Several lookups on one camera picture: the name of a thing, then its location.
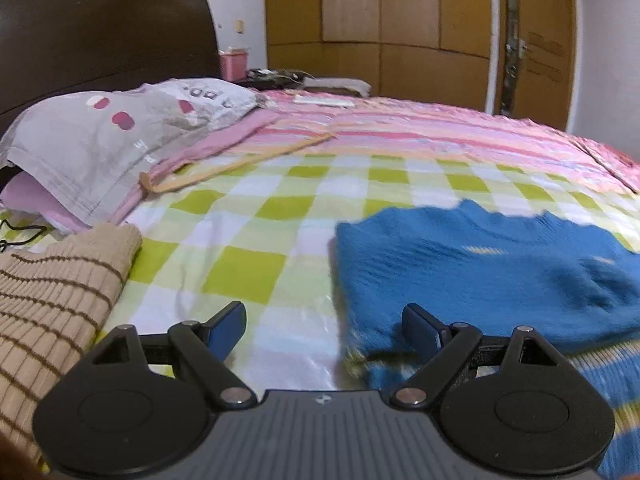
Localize dark wooden headboard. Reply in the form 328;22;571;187
0;0;222;134

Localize black cable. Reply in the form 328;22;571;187
0;219;49;254

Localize grey folded cloth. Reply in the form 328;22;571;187
302;76;372;97

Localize lilac pillow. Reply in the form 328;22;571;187
0;170;82;237

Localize grey printed pillow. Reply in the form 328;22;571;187
0;77;267;227

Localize white long flat device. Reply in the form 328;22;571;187
292;94;356;110

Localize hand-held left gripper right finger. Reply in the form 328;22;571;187
389;302;567;408

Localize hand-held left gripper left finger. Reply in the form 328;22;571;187
89;301;257;408

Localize charger cables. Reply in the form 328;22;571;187
247;66;316;84

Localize blue striped knit sweater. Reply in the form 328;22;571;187
330;199;640;480

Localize wooden door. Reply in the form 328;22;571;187
492;0;579;134

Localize pink box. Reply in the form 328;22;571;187
220;47;250;83

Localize beige striped knit sweater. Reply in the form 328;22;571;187
0;222;144;462

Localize long wooden stick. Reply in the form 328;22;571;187
107;107;339;227

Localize wooden wardrobe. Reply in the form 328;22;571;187
264;0;507;114

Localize green checked plastic sheet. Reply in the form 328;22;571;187
30;152;640;397

